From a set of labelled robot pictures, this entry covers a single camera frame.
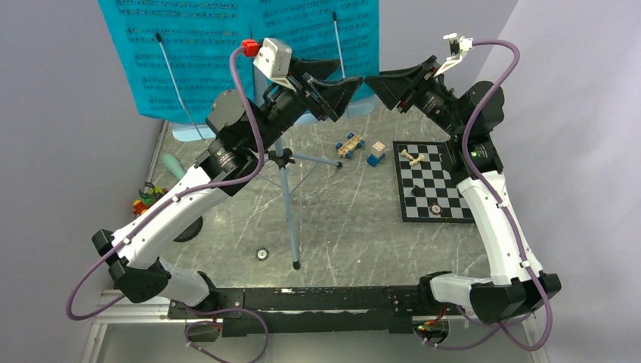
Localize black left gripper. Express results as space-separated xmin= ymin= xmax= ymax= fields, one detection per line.
xmin=249 ymin=57 xmax=364 ymax=155

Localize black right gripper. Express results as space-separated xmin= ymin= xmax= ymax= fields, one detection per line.
xmin=365 ymin=55 xmax=466 ymax=138

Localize teal sheet music page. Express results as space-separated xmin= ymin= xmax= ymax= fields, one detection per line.
xmin=243 ymin=0 xmax=379 ymax=79
xmin=98 ymin=0 xmax=250 ymax=124

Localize light blue music stand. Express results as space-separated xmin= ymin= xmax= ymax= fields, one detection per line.
xmin=170 ymin=10 xmax=377 ymax=271

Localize mint green toy microphone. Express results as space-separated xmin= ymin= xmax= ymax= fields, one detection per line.
xmin=162 ymin=154 xmax=186 ymax=180

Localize black microphone desk stand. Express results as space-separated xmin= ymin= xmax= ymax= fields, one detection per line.
xmin=138 ymin=181 xmax=204 ymax=243

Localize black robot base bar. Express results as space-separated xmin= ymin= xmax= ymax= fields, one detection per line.
xmin=167 ymin=285 xmax=466 ymax=337

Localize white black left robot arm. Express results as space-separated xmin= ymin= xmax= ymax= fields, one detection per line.
xmin=92 ymin=59 xmax=363 ymax=318

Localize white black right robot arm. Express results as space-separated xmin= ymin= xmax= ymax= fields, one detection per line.
xmin=365 ymin=57 xmax=562 ymax=324

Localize beige toy car blue wheels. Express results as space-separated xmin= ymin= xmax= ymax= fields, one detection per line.
xmin=335 ymin=132 xmax=364 ymax=159

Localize cream chess piece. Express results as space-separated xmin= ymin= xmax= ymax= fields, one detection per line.
xmin=401 ymin=150 xmax=415 ymax=162
xmin=409 ymin=154 xmax=425 ymax=166

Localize blue white toy block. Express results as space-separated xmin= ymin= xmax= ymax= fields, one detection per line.
xmin=367 ymin=141 xmax=386 ymax=167

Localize black chess pawn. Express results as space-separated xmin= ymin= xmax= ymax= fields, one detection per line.
xmin=411 ymin=185 xmax=425 ymax=197

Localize black white chessboard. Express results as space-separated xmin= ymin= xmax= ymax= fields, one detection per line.
xmin=392 ymin=141 xmax=475 ymax=224

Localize red white poker chip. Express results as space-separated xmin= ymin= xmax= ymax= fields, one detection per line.
xmin=429 ymin=203 xmax=442 ymax=216

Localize red green brick toy car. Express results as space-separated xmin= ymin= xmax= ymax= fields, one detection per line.
xmin=132 ymin=187 xmax=168 ymax=216

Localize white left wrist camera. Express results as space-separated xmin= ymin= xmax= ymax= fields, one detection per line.
xmin=241 ymin=38 xmax=293 ymax=89

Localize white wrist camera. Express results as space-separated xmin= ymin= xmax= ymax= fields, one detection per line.
xmin=241 ymin=38 xmax=293 ymax=89
xmin=434 ymin=33 xmax=474 ymax=78

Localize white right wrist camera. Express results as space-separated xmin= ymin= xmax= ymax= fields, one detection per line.
xmin=434 ymin=33 xmax=474 ymax=78

